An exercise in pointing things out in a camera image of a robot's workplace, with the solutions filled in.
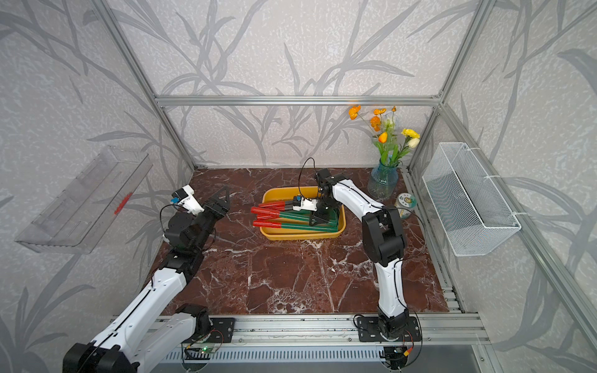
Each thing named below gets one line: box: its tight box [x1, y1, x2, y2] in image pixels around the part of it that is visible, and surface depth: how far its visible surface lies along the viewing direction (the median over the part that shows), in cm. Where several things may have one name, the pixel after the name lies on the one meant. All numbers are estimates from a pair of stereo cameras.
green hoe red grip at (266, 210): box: [251, 206, 312, 219], surface depth 90 cm
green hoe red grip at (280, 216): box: [256, 212, 311, 221], surface depth 90 cm
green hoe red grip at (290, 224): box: [252, 220, 339, 228], surface depth 91 cm
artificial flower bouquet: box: [348, 105, 421, 168], surface depth 98 cm
